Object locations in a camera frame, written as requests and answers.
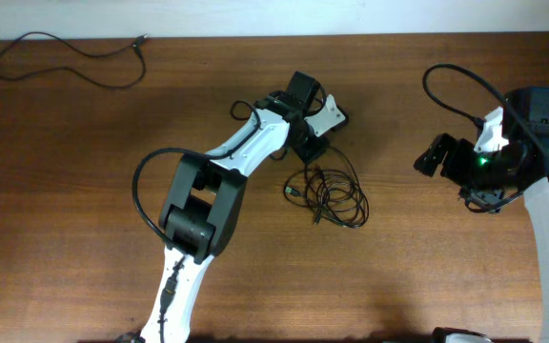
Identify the black USB cable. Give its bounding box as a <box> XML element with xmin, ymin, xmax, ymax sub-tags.
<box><xmin>282</xmin><ymin>144</ymin><xmax>371</xmax><ymax>229</ymax></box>

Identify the thin black micro-USB cable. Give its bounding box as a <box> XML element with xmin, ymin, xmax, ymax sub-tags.
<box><xmin>0</xmin><ymin>31</ymin><xmax>151</xmax><ymax>91</ymax></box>

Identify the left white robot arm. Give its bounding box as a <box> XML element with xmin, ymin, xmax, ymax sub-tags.
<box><xmin>119</xmin><ymin>71</ymin><xmax>349</xmax><ymax>342</ymax></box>

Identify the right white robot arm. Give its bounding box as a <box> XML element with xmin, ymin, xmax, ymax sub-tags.
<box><xmin>414</xmin><ymin>87</ymin><xmax>549</xmax><ymax>342</ymax></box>

